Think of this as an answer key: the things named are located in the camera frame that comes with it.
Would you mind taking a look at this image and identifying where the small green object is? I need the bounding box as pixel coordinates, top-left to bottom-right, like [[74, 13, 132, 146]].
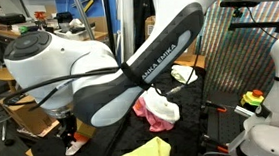
[[18, 24, 31, 34]]

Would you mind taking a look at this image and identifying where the yellow red emergency stop button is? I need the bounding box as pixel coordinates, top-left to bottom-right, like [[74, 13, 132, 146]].
[[239, 88, 266, 109]]

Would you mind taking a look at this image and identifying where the black velvet tablecloth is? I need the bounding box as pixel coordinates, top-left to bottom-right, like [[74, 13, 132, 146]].
[[23, 67, 214, 156]]

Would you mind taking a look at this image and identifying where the orange-handled black clamp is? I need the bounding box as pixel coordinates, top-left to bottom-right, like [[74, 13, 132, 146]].
[[199, 131, 231, 156], [201, 98, 230, 116]]

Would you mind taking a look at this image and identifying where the silver metal pole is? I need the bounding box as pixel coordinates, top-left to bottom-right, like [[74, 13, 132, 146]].
[[70, 0, 96, 42]]

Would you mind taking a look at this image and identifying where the white plastic bin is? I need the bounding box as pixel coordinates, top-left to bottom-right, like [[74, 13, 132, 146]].
[[53, 23, 96, 45]]

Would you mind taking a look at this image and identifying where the wooden-top workbench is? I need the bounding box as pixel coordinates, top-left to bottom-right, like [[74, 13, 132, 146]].
[[0, 13, 110, 50]]

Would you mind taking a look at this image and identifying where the cardboard box with black tape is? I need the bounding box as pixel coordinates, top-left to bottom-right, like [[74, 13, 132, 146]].
[[0, 92, 61, 139]]

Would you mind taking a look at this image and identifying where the colourful striped backdrop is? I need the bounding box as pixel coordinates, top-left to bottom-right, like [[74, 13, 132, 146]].
[[192, 0, 279, 101]]

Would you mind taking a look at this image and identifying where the cream folded cloth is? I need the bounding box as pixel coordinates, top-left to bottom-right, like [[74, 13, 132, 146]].
[[170, 62, 200, 86]]

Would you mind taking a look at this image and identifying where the plush radish toy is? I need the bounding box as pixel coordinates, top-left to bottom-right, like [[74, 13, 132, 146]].
[[63, 130, 93, 156]]

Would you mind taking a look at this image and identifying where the black flat case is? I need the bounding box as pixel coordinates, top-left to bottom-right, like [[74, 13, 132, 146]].
[[0, 12, 28, 27]]

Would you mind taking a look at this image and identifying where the silver metal cylinder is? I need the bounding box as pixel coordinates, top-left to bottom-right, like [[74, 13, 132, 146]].
[[233, 103, 257, 121]]

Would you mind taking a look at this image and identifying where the orange wooden board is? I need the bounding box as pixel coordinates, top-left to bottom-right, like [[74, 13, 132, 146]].
[[172, 51, 207, 72]]

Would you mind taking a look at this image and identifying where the wooden stool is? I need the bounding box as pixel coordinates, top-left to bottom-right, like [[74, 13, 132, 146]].
[[0, 66, 18, 94]]

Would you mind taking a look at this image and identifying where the white drawstring garment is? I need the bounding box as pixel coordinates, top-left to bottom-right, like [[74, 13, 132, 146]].
[[139, 84, 182, 127]]

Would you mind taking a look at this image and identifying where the black vertical pole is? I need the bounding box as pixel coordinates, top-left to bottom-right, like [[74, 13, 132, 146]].
[[100, 0, 119, 64]]

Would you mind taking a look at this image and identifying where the pink cloth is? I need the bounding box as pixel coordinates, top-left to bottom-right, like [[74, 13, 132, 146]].
[[131, 94, 177, 136]]

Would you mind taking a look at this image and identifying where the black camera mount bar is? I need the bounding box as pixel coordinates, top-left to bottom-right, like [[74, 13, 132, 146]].
[[225, 5, 279, 38]]

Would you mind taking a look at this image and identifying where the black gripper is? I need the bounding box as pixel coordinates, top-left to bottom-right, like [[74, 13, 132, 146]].
[[56, 112, 81, 150]]

